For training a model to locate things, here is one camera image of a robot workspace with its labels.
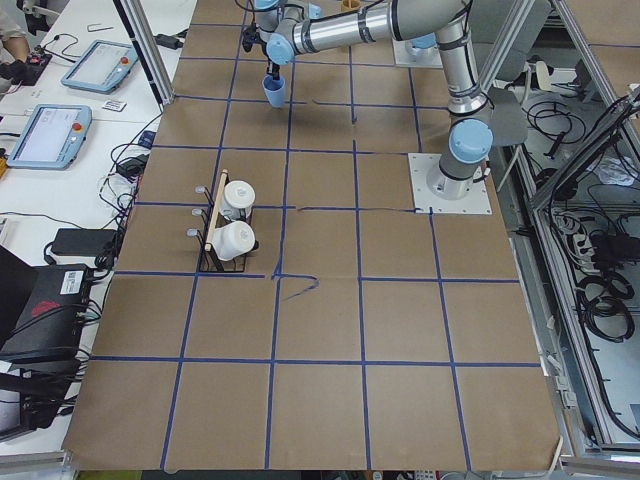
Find light blue plastic cup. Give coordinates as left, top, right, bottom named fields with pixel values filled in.
left=262, top=75, right=286, bottom=108

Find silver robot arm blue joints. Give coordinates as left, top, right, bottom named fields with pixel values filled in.
left=249, top=0, right=551, bottom=197

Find person hand black glove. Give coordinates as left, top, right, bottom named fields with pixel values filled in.
left=0, top=60, right=29, bottom=83

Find brown cylindrical holder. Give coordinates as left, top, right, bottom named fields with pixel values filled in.
left=341, top=0, right=361, bottom=12

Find small black adapter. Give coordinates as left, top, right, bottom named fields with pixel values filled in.
left=155, top=34, right=184, bottom=50

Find upper white ceramic mug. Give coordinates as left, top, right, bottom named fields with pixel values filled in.
left=220, top=180, right=256, bottom=221

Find white ceramic mug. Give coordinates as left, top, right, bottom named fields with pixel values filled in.
left=213, top=221, right=258, bottom=261
left=220, top=180, right=256, bottom=221

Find upper teach pendant tablet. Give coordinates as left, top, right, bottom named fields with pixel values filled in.
left=61, top=40, right=138, bottom=94

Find teach pendant tablet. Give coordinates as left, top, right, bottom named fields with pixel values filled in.
left=7, top=104, right=93, bottom=170
left=61, top=40, right=138, bottom=94

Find lower white ceramic mug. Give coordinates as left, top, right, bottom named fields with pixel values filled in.
left=213, top=221, right=258, bottom=261

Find lower teach pendant tablet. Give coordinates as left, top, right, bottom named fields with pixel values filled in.
left=7, top=104, right=93, bottom=170

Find black power adapter brick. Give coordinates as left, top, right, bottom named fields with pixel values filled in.
left=51, top=228, right=116, bottom=256

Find black computer box red logo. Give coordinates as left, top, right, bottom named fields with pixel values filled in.
left=1, top=263, right=92, bottom=363

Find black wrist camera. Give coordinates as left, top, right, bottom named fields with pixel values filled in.
left=242, top=23, right=262, bottom=53

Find wooden rack handle rod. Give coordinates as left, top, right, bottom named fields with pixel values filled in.
left=204, top=169, right=228, bottom=252

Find aluminium frame post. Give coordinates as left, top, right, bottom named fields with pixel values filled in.
left=113, top=0, right=175, bottom=106

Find black wire cup rack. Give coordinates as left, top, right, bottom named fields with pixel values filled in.
left=191, top=204, right=259, bottom=273

